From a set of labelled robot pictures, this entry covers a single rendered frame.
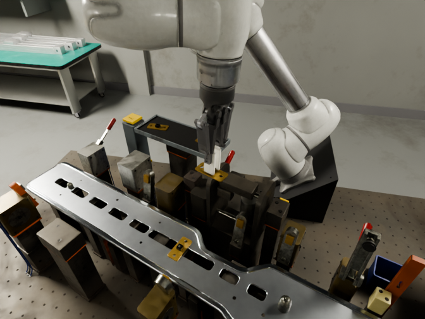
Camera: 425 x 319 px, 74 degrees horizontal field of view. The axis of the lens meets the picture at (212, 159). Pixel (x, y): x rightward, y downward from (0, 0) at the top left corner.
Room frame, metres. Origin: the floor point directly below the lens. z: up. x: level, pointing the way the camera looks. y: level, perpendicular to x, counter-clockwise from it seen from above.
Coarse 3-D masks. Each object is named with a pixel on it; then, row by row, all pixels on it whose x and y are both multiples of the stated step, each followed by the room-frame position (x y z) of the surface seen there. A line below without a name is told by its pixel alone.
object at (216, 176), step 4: (200, 164) 0.58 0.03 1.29; (196, 168) 0.56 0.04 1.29; (200, 168) 0.56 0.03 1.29; (200, 172) 0.55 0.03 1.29; (204, 172) 0.55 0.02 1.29; (216, 172) 0.55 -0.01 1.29; (220, 172) 0.55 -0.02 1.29; (224, 172) 0.55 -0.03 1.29; (208, 176) 0.54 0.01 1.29; (212, 176) 0.53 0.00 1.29; (216, 176) 0.53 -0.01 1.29; (224, 176) 0.54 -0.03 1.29; (220, 180) 0.52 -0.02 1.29
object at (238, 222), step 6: (240, 216) 0.57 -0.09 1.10; (246, 216) 0.56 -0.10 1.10; (240, 222) 0.55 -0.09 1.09; (246, 222) 0.55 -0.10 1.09; (234, 228) 0.56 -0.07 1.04; (240, 228) 0.55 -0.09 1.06; (246, 228) 0.56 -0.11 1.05; (234, 234) 0.56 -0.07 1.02; (240, 234) 0.55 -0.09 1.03; (234, 240) 0.55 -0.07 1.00; (240, 240) 0.54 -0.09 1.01
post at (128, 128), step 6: (126, 126) 1.03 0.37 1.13; (132, 126) 1.02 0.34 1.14; (126, 132) 1.04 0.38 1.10; (132, 132) 1.02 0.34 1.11; (126, 138) 1.04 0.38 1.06; (132, 138) 1.02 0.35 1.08; (138, 138) 1.03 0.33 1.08; (144, 138) 1.06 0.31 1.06; (132, 144) 1.03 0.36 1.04; (138, 144) 1.02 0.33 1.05; (144, 144) 1.05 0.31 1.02; (132, 150) 1.03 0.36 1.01; (138, 150) 1.02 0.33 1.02; (144, 150) 1.05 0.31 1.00; (150, 156) 1.07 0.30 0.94
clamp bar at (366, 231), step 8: (368, 232) 0.42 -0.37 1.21; (376, 232) 0.42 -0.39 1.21; (360, 240) 0.41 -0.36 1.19; (368, 240) 0.39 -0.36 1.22; (376, 240) 0.40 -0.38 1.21; (360, 248) 0.41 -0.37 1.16; (368, 248) 0.38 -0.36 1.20; (352, 256) 0.41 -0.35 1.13; (360, 256) 0.40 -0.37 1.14; (368, 256) 0.39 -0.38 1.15; (352, 264) 0.40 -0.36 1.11; (360, 264) 0.40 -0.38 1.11; (344, 272) 0.40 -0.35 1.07; (360, 272) 0.38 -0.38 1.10
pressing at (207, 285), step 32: (32, 192) 0.77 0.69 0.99; (64, 192) 0.77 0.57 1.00; (96, 192) 0.77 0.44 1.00; (96, 224) 0.62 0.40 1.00; (128, 224) 0.62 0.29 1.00; (160, 224) 0.62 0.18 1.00; (160, 256) 0.49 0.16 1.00; (192, 288) 0.39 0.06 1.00; (224, 288) 0.39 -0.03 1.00; (288, 288) 0.39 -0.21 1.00; (320, 288) 0.39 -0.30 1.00
